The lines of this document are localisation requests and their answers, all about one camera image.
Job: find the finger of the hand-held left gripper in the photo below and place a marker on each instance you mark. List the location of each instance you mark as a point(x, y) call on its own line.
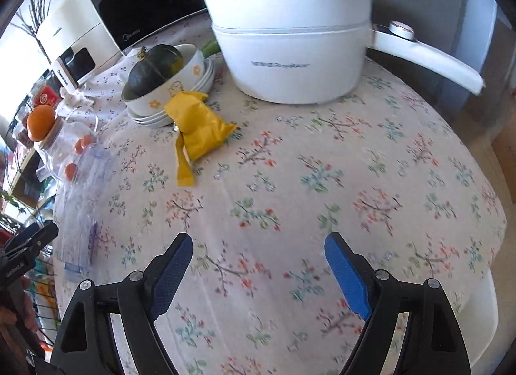
point(36, 238)

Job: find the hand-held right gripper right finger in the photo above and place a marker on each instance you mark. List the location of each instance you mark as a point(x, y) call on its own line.
point(346, 274)

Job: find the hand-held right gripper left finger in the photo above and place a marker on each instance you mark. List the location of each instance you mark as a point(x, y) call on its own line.
point(173, 274)

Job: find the clear plastic bottle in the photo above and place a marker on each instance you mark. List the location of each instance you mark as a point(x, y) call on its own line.
point(84, 205)

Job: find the white trash bin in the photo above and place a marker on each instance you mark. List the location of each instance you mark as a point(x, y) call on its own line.
point(481, 310)

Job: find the yellow snack bag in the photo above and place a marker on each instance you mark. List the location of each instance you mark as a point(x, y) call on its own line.
point(197, 129)

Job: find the person's left hand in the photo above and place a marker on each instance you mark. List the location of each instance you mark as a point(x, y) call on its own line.
point(30, 318)

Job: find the small orange kumquat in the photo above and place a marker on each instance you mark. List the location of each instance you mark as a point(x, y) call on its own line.
point(82, 145)
point(71, 171)

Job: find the glass jar with wooden lid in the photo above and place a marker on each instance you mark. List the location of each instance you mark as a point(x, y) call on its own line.
point(60, 145)

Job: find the floral tablecloth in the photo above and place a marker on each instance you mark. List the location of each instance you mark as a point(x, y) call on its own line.
point(302, 181)

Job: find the large orange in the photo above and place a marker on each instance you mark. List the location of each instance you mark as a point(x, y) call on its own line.
point(41, 123)

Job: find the red label box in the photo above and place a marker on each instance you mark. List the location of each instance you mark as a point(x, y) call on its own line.
point(46, 96)

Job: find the white plate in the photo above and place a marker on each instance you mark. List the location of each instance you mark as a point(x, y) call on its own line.
point(203, 76)
point(155, 123)

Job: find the cream floral bowl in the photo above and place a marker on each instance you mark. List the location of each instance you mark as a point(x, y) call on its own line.
point(177, 84)

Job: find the dark green pumpkin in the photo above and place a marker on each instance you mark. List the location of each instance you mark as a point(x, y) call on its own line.
point(151, 70)

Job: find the white air fryer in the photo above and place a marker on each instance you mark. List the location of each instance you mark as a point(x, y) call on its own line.
point(76, 32)

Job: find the dried twigs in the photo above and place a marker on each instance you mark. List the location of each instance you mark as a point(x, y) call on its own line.
point(34, 24)

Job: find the white electric pot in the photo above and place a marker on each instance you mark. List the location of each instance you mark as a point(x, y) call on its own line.
point(298, 56)

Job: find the green vegetable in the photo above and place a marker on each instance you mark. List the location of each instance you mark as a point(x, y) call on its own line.
point(210, 48)

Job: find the black microwave oven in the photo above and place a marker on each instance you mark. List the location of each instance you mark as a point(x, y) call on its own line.
point(161, 0)

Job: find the grey refrigerator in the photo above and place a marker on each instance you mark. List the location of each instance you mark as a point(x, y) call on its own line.
point(463, 16)

